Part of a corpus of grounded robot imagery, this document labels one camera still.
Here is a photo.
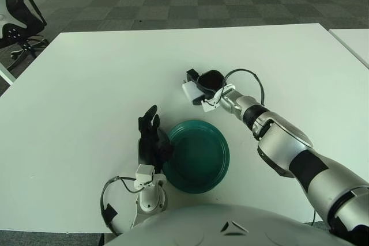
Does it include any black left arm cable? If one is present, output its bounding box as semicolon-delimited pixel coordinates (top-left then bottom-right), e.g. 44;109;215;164
100;175;145;237

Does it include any black office chair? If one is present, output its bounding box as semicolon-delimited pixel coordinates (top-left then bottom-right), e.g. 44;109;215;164
0;0;50;71

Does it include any white side table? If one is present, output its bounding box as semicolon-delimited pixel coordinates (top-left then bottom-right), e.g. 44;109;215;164
328;28;369;70

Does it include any dark green round plate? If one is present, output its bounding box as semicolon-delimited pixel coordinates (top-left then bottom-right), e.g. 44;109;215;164
161;119;231;194

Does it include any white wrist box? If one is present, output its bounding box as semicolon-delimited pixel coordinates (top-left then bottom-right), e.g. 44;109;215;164
134;164;156;188
201;96;221;113

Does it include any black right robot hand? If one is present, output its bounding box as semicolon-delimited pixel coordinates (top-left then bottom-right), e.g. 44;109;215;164
186;69;225;106

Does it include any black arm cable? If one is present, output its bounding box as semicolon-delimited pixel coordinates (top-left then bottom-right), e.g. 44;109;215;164
223;69;266;105
100;175;145;237

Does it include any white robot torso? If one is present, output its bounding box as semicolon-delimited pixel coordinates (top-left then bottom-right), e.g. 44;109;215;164
105;203;347;246

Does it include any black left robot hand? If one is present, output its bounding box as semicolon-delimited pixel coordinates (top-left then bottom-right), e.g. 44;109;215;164
137;104;175;172

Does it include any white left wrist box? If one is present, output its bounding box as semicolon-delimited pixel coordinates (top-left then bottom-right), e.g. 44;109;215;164
134;164;156;188

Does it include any white square charger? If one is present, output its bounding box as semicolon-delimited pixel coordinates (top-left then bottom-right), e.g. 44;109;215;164
181;81;204;104

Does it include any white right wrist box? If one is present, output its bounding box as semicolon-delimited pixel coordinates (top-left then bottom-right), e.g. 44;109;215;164
201;96;221;113

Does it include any white desk frame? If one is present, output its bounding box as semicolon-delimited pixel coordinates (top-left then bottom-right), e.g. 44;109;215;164
0;62;17;87

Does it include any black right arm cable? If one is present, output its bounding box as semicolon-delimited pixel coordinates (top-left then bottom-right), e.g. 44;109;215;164
223;69;266;105

